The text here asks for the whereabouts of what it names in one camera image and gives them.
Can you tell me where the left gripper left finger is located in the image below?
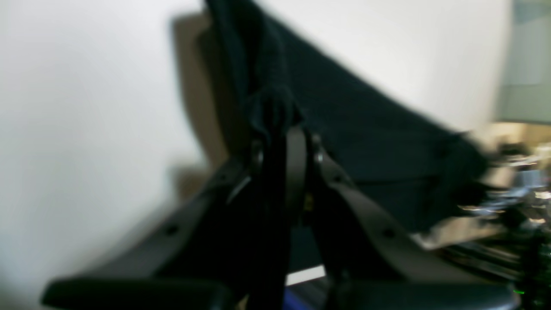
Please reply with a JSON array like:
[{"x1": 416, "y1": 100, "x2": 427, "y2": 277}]
[{"x1": 41, "y1": 140, "x2": 267, "y2": 310}]

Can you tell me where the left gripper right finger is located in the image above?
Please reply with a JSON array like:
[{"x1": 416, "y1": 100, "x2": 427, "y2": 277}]
[{"x1": 285, "y1": 127, "x2": 521, "y2": 310}]

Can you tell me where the black T-shirt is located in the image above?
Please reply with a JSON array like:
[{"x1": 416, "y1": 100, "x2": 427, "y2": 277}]
[{"x1": 207, "y1": 0, "x2": 484, "y2": 236}]

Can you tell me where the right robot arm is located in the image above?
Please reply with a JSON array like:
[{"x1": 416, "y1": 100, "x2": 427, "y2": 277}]
[{"x1": 427, "y1": 143, "x2": 550, "y2": 310}]

